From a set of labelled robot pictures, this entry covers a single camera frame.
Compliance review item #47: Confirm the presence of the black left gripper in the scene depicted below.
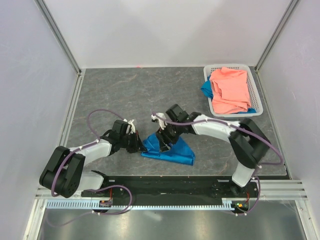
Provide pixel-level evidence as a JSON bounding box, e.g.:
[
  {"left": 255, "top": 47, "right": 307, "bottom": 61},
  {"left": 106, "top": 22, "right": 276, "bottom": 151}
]
[{"left": 119, "top": 130, "right": 147, "bottom": 154}]

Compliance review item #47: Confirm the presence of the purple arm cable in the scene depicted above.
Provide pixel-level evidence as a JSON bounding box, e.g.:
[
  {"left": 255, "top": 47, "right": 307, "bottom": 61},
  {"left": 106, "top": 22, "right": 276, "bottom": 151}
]
[
  {"left": 46, "top": 109, "right": 133, "bottom": 227},
  {"left": 151, "top": 111, "right": 285, "bottom": 217}
]

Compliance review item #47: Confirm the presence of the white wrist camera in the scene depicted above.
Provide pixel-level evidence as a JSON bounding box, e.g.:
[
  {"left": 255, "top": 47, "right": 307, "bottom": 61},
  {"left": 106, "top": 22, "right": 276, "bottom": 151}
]
[
  {"left": 123, "top": 119, "right": 136, "bottom": 134},
  {"left": 151, "top": 112, "right": 168, "bottom": 130}
]

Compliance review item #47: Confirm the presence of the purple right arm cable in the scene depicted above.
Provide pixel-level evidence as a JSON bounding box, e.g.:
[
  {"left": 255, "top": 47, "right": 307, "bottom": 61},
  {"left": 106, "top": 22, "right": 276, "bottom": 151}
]
[{"left": 151, "top": 111, "right": 285, "bottom": 217}]

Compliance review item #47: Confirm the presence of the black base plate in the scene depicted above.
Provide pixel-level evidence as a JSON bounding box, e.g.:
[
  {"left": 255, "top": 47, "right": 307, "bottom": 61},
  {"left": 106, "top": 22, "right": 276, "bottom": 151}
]
[{"left": 81, "top": 175, "right": 258, "bottom": 207}]

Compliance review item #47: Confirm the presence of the aluminium front rail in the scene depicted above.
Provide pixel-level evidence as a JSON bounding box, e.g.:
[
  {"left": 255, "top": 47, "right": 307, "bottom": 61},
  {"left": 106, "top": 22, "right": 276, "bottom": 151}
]
[{"left": 35, "top": 179, "right": 308, "bottom": 201}]

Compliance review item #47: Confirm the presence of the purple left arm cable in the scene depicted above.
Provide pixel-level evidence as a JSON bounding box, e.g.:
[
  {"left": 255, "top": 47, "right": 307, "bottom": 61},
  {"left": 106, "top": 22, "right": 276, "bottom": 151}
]
[{"left": 46, "top": 109, "right": 133, "bottom": 227}]

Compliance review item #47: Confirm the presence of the blue cloth in basket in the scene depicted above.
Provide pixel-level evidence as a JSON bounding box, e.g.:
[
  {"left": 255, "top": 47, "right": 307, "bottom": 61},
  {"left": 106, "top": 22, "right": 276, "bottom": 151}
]
[{"left": 200, "top": 80, "right": 214, "bottom": 100}]

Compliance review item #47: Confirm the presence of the salmon pink cloth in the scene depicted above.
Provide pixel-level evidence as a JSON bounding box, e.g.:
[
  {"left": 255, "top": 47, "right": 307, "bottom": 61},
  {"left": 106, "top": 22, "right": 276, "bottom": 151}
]
[{"left": 209, "top": 67, "right": 252, "bottom": 115}]

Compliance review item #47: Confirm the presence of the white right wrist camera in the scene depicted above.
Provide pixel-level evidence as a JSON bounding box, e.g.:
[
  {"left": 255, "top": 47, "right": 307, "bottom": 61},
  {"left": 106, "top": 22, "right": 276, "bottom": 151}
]
[{"left": 151, "top": 112, "right": 168, "bottom": 130}]

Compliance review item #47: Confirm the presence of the left aluminium frame post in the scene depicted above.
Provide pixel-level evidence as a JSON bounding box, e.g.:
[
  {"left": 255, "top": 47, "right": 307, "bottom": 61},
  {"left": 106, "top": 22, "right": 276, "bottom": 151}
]
[{"left": 34, "top": 0, "right": 82, "bottom": 75}]

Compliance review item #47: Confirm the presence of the aluminium frame post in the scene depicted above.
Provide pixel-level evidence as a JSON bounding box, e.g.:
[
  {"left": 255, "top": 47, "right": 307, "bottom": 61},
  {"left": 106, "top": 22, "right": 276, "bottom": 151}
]
[
  {"left": 34, "top": 0, "right": 82, "bottom": 75},
  {"left": 254, "top": 0, "right": 300, "bottom": 73}
]

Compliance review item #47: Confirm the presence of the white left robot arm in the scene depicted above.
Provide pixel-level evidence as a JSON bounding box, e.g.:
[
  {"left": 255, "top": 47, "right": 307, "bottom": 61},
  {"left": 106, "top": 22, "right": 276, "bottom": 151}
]
[{"left": 39, "top": 119, "right": 147, "bottom": 198}]

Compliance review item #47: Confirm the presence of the white slotted cable duct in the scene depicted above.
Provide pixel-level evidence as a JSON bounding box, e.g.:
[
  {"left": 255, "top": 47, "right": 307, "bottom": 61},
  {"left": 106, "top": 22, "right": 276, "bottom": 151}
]
[{"left": 45, "top": 198, "right": 235, "bottom": 211}]

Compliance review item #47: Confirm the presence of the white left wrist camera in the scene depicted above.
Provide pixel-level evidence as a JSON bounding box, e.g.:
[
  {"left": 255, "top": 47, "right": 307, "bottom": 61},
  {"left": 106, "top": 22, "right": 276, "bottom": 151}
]
[{"left": 123, "top": 119, "right": 136, "bottom": 134}]

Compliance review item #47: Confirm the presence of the blue satin napkin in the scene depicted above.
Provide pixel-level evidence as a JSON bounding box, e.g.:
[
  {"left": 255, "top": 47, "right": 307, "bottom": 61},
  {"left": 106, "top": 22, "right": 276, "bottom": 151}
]
[{"left": 140, "top": 133, "right": 196, "bottom": 166}]

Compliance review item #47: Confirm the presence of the white plastic basket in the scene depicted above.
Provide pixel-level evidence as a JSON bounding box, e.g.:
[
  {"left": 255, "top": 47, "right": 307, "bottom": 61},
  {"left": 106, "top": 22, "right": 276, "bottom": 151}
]
[{"left": 203, "top": 63, "right": 264, "bottom": 119}]

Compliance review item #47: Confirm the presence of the right aluminium frame post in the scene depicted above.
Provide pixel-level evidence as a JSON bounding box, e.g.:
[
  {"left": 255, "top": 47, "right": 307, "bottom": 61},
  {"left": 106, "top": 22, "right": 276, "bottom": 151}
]
[{"left": 254, "top": 0, "right": 300, "bottom": 73}]

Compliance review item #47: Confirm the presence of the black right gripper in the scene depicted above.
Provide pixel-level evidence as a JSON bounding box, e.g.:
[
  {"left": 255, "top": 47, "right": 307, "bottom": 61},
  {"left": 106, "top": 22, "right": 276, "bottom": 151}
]
[{"left": 154, "top": 121, "right": 182, "bottom": 153}]

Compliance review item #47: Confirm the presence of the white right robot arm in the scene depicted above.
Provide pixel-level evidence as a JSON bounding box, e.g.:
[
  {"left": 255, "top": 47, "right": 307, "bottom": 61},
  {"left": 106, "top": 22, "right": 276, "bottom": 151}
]
[{"left": 151, "top": 104, "right": 270, "bottom": 197}]

